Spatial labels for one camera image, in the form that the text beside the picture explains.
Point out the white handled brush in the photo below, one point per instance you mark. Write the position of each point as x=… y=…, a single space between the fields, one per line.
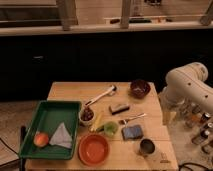
x=110 y=91

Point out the red apple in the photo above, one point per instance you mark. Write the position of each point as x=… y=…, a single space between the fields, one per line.
x=41 y=139

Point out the white cup with dark contents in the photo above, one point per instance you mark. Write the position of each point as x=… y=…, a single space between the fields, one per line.
x=86 y=116

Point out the yellow banana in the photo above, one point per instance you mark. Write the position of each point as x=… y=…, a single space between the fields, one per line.
x=96 y=123

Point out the green plastic tray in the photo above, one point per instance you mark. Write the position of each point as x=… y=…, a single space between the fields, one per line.
x=47 y=118

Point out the metal cup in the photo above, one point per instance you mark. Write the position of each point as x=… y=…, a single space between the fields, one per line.
x=147 y=147

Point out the blue sponge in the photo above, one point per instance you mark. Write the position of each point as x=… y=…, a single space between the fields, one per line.
x=132 y=132

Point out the green plastic cup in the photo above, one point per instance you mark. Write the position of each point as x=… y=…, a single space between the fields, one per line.
x=110 y=128

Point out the wooden table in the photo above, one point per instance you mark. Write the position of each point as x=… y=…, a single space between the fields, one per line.
x=123 y=154

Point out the metal fork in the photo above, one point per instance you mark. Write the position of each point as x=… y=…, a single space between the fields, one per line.
x=125 y=121

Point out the red orange bowl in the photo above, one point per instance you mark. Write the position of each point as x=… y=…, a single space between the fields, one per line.
x=93 y=149

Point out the black whiteboard eraser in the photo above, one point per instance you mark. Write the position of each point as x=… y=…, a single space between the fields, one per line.
x=118 y=108

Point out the dark brown bowl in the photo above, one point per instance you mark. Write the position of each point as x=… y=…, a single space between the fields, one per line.
x=139 y=88

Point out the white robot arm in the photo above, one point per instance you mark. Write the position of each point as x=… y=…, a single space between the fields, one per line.
x=186 y=83

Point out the grey folded cloth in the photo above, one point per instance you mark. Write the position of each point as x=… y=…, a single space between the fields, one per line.
x=61 y=137

